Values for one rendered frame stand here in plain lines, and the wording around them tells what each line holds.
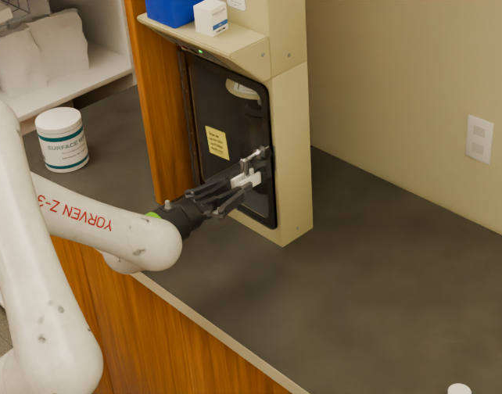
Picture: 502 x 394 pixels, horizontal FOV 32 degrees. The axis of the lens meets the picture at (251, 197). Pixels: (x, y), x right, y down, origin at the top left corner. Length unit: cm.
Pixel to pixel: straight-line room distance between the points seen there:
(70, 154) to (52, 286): 121
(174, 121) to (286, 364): 75
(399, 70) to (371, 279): 55
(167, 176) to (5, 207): 98
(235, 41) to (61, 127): 80
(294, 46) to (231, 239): 55
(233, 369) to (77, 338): 79
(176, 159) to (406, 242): 64
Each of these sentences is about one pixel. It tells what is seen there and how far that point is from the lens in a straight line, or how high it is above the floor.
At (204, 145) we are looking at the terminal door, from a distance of 222.
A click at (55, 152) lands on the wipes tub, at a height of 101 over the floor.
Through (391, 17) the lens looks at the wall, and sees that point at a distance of 222.
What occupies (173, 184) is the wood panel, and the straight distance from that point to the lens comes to 236.
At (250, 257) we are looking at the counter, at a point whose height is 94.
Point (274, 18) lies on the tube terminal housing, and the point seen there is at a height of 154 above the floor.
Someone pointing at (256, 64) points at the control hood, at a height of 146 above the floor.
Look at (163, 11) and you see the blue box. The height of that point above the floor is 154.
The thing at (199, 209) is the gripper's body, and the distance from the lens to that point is 194.
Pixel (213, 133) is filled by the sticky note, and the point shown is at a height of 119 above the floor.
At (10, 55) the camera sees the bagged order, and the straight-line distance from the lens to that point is 306.
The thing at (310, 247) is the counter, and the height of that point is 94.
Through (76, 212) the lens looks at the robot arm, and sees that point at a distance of 166.
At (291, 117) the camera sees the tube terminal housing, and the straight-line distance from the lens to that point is 201.
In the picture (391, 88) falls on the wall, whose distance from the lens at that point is 230.
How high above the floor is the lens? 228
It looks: 35 degrees down
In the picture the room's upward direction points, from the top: 5 degrees counter-clockwise
